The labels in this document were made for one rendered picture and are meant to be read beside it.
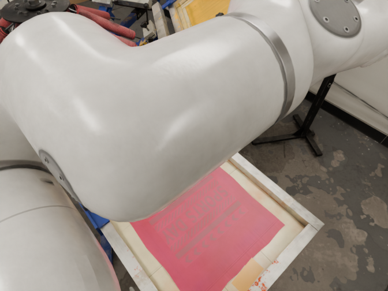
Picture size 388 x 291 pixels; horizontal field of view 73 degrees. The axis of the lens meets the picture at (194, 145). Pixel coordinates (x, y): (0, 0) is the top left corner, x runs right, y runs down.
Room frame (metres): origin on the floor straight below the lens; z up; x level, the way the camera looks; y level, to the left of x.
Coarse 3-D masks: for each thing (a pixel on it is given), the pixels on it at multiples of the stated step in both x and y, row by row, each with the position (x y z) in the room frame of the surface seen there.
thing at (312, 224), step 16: (240, 160) 0.61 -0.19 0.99; (256, 176) 0.53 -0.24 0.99; (272, 192) 0.46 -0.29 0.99; (288, 208) 0.41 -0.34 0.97; (304, 208) 0.40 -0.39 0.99; (304, 224) 0.35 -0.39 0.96; (320, 224) 0.34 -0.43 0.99; (112, 240) 0.29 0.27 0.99; (304, 240) 0.29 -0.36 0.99; (128, 256) 0.24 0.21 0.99; (288, 256) 0.24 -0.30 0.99; (128, 272) 0.19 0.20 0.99; (144, 272) 0.19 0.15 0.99; (272, 272) 0.19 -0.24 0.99; (144, 288) 0.15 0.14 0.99; (256, 288) 0.15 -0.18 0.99
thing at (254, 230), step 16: (224, 176) 0.55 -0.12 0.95; (240, 192) 0.48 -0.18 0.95; (256, 208) 0.41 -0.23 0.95; (240, 224) 0.36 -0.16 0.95; (256, 224) 0.36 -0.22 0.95; (272, 224) 0.36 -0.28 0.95; (224, 240) 0.30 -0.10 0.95; (240, 240) 0.30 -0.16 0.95; (256, 240) 0.30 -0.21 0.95; (240, 256) 0.25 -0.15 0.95
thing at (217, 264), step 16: (144, 224) 0.36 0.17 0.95; (144, 240) 0.30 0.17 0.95; (160, 240) 0.30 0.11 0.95; (160, 256) 0.25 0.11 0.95; (208, 256) 0.25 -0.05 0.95; (224, 256) 0.25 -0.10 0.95; (176, 272) 0.20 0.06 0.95; (192, 272) 0.20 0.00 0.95; (208, 272) 0.20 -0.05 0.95; (224, 272) 0.20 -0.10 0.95; (192, 288) 0.15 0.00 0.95; (208, 288) 0.15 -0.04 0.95
